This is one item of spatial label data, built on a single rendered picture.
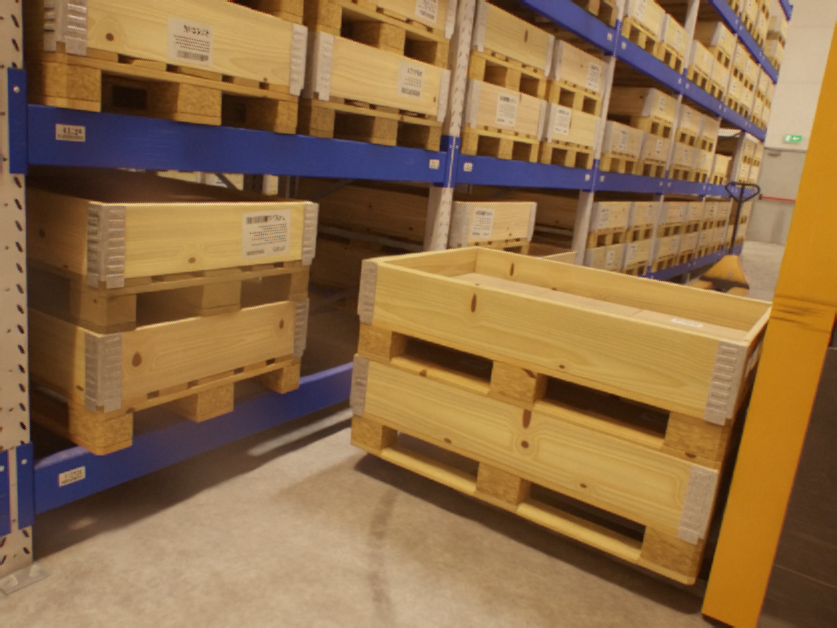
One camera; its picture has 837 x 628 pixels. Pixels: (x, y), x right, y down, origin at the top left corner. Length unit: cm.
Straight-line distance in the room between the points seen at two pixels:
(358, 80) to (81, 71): 104
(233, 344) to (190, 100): 75
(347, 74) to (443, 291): 86
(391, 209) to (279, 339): 128
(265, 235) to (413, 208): 128
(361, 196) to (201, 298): 162
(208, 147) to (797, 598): 196
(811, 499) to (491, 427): 86
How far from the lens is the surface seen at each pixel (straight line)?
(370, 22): 269
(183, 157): 202
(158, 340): 202
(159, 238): 195
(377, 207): 347
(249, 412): 240
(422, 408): 223
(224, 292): 213
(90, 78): 184
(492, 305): 202
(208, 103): 204
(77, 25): 183
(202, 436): 229
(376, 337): 228
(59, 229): 202
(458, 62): 310
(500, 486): 217
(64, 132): 183
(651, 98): 581
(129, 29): 191
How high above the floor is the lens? 117
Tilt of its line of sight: 12 degrees down
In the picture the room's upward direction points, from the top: 6 degrees clockwise
